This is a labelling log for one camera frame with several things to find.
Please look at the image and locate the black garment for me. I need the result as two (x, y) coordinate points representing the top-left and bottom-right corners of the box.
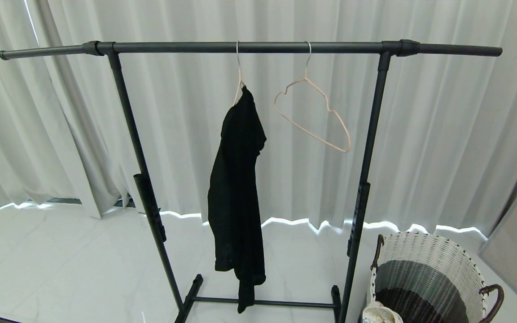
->
(208, 85), (268, 314)

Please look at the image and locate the pink clothes hanger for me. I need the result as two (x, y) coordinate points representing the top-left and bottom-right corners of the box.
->
(273, 42), (351, 154)
(232, 42), (245, 107)

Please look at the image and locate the cream printed garment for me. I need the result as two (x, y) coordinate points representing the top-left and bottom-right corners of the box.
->
(362, 301), (403, 323)

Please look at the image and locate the black clothes rack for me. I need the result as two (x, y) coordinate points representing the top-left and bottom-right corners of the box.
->
(0, 39), (504, 323)

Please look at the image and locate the white laundry basket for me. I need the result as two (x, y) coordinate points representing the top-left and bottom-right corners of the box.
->
(368, 232), (505, 323)

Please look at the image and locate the white curtain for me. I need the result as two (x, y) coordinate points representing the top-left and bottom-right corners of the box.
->
(25, 0), (517, 237)
(0, 0), (129, 219)

